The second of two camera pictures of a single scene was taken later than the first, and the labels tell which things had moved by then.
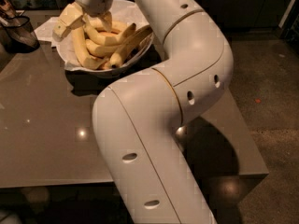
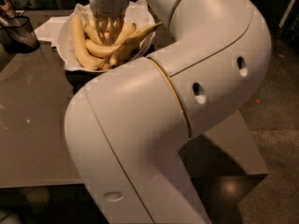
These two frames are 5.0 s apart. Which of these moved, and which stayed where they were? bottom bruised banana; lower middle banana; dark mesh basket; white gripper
Moved: white gripper
Stayed: dark mesh basket; lower middle banana; bottom bruised banana
